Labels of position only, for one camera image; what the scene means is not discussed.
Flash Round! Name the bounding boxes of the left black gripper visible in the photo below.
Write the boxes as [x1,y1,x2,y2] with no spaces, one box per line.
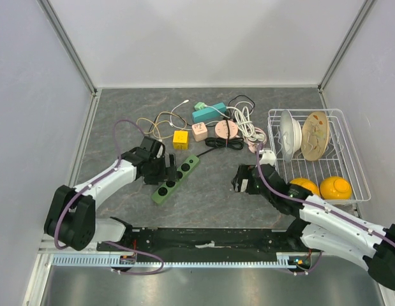
[143,153,179,186]

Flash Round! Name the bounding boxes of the green power strip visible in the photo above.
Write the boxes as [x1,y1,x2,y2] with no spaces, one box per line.
[151,155,200,205]

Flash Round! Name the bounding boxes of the pink cable with plug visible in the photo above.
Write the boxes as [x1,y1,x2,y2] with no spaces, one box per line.
[243,127,269,153]

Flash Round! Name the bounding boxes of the yellow cube socket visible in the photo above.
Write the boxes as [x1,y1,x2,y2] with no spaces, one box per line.
[172,130,189,150]

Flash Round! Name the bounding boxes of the pink round socket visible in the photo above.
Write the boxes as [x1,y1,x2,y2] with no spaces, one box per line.
[214,120,239,139]

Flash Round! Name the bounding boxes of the white cube adapter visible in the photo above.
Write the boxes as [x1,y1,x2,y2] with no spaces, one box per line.
[235,178,248,193]

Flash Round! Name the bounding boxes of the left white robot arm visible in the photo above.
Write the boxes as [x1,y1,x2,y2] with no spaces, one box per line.
[43,136,177,251]

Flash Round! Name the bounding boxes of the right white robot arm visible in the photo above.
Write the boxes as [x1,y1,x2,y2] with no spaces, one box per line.
[232,164,395,291]

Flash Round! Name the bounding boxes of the light green plug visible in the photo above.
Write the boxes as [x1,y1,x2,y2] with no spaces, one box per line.
[194,102,205,111]

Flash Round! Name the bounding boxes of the yellow bowl front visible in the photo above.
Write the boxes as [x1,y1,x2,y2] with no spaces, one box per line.
[290,177,320,196]

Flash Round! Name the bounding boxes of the yellow bowl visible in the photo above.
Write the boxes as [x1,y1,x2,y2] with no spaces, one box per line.
[290,177,320,196]
[319,176,352,200]

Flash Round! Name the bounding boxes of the pink cube socket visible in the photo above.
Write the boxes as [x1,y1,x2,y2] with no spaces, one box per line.
[191,122,208,142]

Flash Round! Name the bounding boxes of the white bowl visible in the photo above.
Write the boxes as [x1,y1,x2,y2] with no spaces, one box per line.
[279,110,302,163]

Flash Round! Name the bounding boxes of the teal power strip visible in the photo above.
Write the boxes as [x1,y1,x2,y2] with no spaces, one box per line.
[192,103,227,124]

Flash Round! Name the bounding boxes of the yellow bowl right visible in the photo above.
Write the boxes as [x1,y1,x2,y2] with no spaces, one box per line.
[319,176,352,200]

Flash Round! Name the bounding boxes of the beige patterned plate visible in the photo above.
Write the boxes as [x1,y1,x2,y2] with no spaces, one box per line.
[301,111,330,161]

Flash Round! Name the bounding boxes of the black coiled cable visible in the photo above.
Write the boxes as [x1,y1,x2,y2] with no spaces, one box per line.
[205,137,246,150]

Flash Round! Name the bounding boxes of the white usb cable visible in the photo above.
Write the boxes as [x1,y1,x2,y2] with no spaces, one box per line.
[170,100,190,128]

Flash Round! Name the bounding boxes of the yellow thin cable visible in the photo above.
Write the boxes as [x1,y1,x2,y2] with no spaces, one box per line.
[135,111,188,141]

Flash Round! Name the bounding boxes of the white wire dish rack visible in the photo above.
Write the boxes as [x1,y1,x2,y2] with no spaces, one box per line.
[268,109,371,205]

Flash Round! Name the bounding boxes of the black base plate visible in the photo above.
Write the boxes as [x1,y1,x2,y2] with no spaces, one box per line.
[96,226,322,264]

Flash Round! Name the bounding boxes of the white coiled cable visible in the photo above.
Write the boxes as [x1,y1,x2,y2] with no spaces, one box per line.
[227,101,265,143]

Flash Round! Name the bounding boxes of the light blue cable duct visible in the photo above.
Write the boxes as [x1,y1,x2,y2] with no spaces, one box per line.
[51,254,310,268]

